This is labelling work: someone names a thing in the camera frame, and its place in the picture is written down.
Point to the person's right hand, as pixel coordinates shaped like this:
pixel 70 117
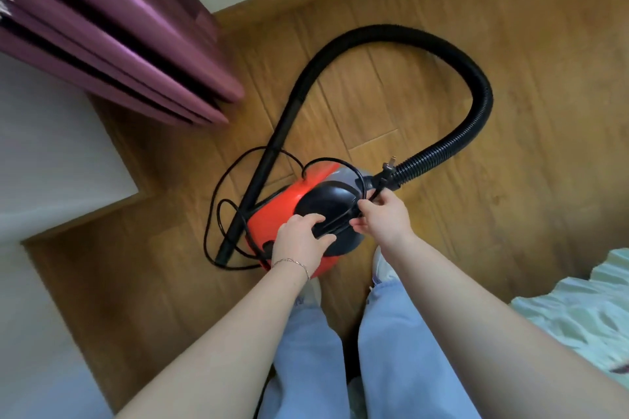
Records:
pixel 388 222

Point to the person's left hand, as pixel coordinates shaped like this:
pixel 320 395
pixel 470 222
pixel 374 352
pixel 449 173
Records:
pixel 297 244

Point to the person's left forearm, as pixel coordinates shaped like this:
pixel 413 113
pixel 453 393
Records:
pixel 221 350

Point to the person's right forearm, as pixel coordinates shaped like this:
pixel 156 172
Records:
pixel 491 335

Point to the person's white left shoe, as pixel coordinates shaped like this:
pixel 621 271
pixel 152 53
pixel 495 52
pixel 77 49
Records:
pixel 312 292

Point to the person's left leg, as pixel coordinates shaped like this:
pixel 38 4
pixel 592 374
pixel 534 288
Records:
pixel 304 364

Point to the person's leg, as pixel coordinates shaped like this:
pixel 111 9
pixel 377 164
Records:
pixel 304 364
pixel 403 360

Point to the person's right leg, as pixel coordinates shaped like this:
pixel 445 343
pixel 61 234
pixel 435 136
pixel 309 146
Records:
pixel 403 360

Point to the pale green bedspread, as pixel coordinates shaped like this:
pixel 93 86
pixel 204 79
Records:
pixel 589 310

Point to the purple curtain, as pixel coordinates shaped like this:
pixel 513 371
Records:
pixel 123 31

